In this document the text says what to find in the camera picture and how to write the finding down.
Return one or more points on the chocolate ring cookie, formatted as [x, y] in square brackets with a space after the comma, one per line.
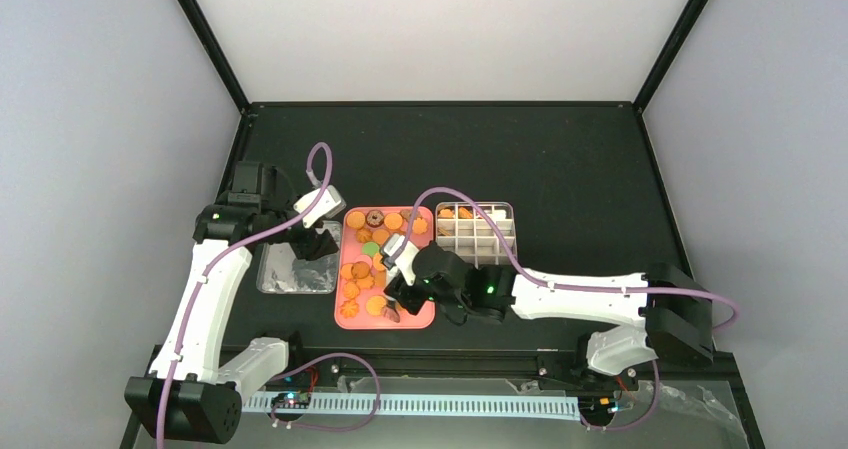
[374, 218]

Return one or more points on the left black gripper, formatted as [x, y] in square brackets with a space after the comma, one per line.
[311, 244]

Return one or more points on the metal tongs white handle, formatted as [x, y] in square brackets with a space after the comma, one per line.
[382, 305]

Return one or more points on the light blue slotted cable duct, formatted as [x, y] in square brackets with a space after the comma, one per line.
[492, 406]

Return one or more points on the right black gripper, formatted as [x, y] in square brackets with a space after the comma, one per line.
[410, 302]

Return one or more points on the pink cookie tray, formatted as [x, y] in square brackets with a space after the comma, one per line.
[356, 281]

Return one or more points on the beige compartment box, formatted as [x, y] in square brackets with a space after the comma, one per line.
[470, 237]

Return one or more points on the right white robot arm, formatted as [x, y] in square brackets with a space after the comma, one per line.
[645, 322]

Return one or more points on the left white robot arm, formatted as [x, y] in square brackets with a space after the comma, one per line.
[187, 394]

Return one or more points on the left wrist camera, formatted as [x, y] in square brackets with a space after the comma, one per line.
[318, 204]

